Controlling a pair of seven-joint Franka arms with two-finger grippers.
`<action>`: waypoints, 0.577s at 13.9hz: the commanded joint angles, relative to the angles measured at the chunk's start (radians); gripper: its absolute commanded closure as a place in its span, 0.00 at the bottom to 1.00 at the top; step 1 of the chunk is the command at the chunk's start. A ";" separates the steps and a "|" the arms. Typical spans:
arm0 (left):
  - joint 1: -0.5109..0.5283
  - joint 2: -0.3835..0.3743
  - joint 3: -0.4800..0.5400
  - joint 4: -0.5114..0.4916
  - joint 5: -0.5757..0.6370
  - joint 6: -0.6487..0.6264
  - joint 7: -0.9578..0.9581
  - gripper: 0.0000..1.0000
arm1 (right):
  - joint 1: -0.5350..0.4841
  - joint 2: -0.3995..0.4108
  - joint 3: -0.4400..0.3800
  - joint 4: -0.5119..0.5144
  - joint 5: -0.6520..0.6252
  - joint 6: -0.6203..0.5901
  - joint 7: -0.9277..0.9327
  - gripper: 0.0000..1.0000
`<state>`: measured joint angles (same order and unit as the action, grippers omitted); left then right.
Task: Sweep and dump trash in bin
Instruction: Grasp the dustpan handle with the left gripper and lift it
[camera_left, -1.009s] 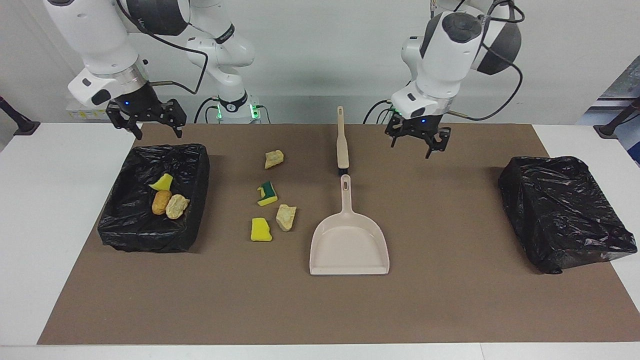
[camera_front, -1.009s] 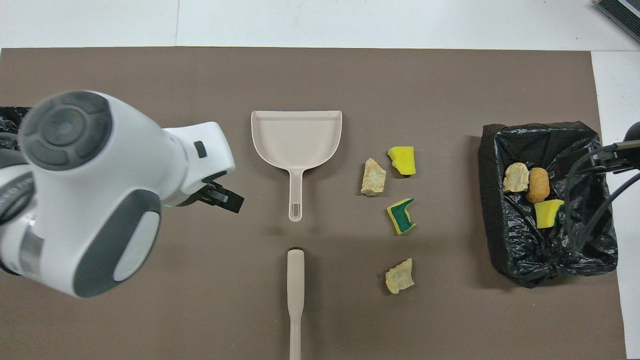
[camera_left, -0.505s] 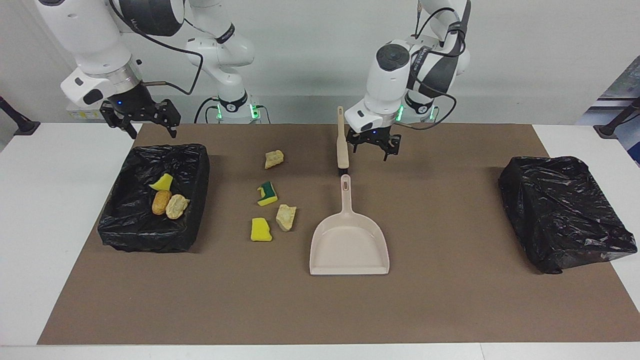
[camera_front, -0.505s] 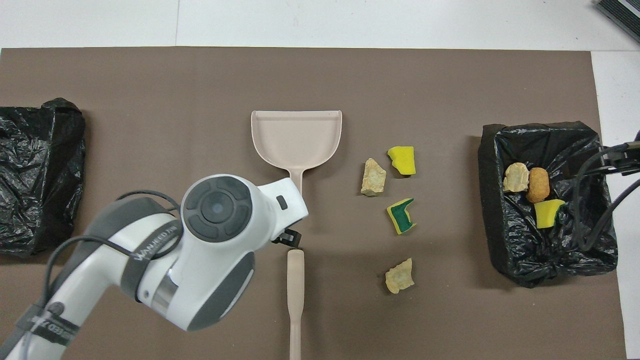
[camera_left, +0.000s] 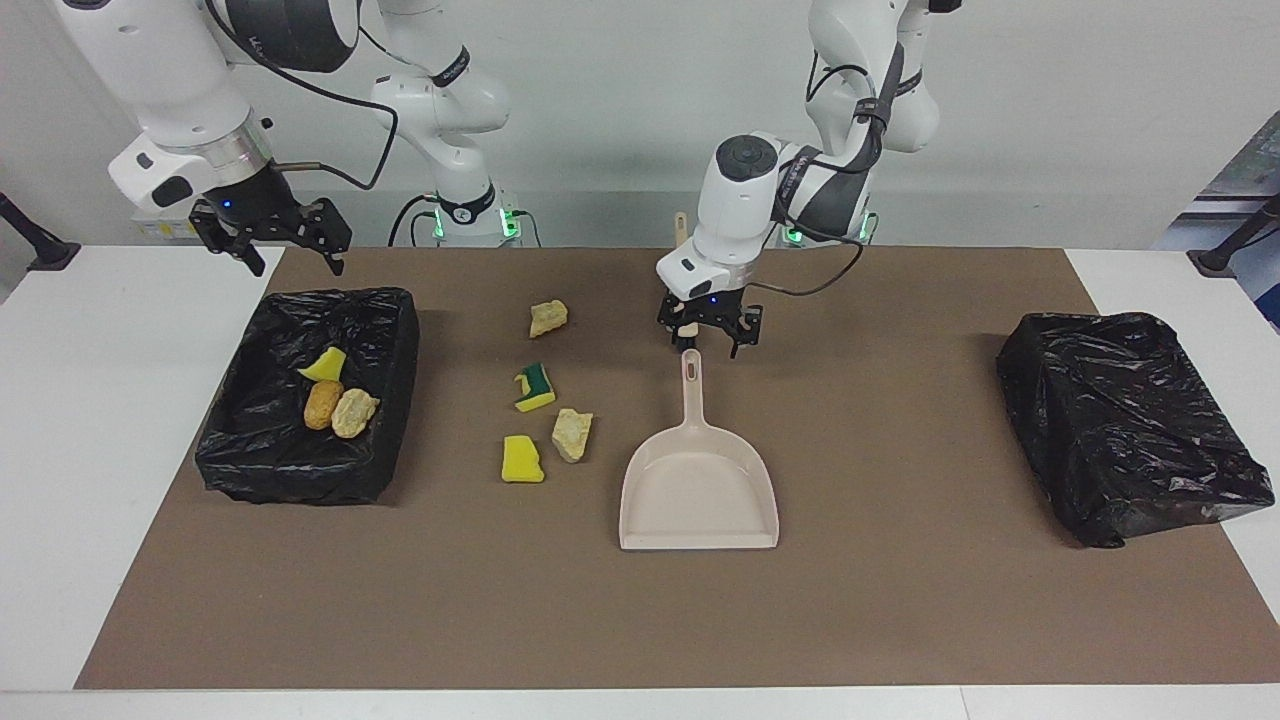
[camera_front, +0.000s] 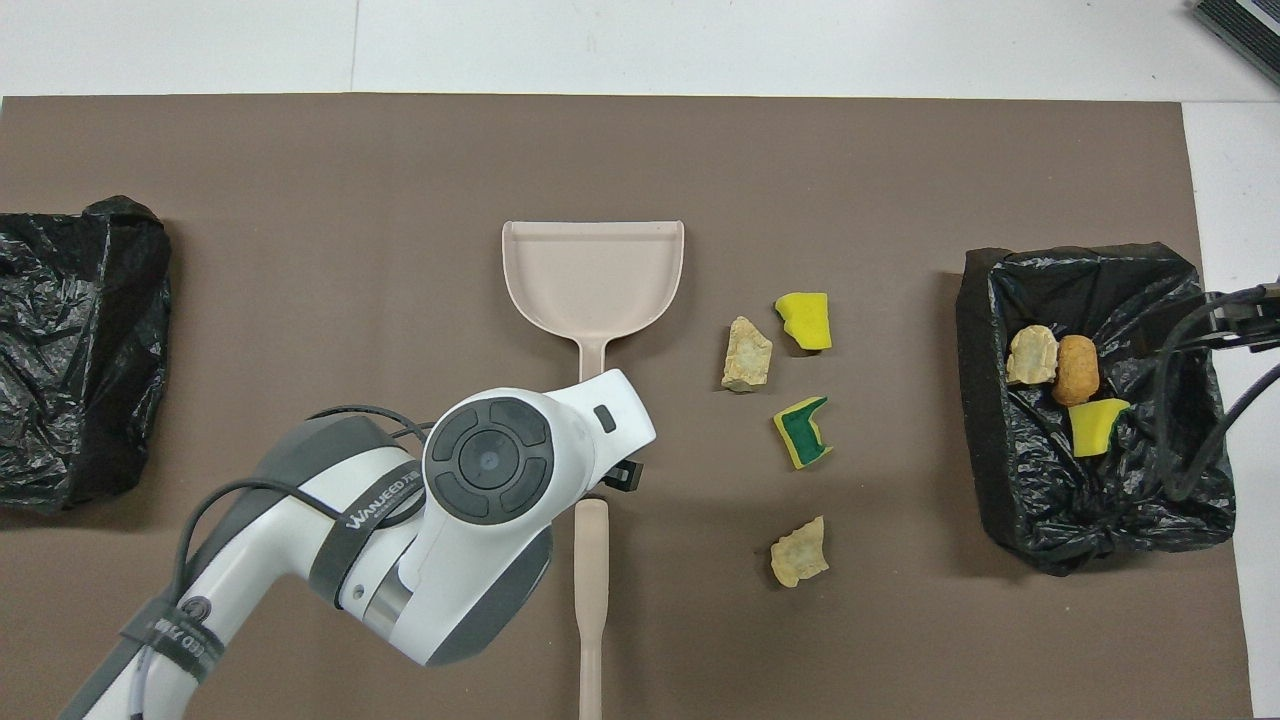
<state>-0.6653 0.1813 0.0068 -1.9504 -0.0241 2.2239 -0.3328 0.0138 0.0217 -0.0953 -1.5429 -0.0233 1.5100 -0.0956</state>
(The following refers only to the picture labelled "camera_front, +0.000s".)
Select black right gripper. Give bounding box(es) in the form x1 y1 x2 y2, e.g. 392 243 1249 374
1212 285 1280 349

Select beige hand brush black bristles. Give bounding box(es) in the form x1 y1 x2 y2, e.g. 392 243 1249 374
573 498 610 720

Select orange-brown sponge chunk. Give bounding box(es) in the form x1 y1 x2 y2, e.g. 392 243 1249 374
1051 335 1101 407

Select small notched yellow sponge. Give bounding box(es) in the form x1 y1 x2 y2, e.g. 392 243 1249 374
1068 398 1131 458

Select beige plastic dustpan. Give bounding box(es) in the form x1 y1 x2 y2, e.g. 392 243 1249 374
502 220 686 386

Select pale beige sponge chunk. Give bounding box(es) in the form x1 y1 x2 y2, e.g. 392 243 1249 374
770 515 831 589
721 316 774 394
1005 325 1061 387

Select black bag lined bin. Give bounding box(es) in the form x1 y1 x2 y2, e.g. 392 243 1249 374
0 195 173 516
955 243 1238 576

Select green and yellow sponge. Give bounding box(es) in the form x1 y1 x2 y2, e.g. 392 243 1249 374
771 395 834 471

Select yellow sponge block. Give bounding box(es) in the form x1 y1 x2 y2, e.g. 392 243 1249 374
775 292 833 353

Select black ribbed object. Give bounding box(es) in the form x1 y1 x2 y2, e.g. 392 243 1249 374
1188 0 1280 86

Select brown table mat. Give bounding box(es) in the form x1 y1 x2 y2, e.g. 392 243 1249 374
0 93 1256 720

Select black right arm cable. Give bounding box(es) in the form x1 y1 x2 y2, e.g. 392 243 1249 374
1140 283 1280 501

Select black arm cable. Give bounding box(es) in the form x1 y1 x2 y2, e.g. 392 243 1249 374
170 403 441 621
1140 283 1280 501

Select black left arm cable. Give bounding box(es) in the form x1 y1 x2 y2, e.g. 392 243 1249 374
170 403 441 621

